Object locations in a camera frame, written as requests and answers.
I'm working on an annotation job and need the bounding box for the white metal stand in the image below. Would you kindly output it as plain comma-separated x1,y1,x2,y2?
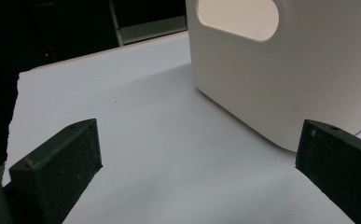
107,0,188,47

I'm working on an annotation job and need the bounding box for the pale lavender table mat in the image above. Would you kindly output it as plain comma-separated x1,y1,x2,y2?
1,31,361,224

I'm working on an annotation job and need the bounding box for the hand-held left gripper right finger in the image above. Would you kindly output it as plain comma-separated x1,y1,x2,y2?
295,119,361,224

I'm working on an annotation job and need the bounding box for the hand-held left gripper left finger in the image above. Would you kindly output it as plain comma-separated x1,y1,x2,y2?
8,118,104,224

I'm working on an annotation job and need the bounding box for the white plastic storage box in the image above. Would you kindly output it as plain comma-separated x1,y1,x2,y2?
186,0,361,153

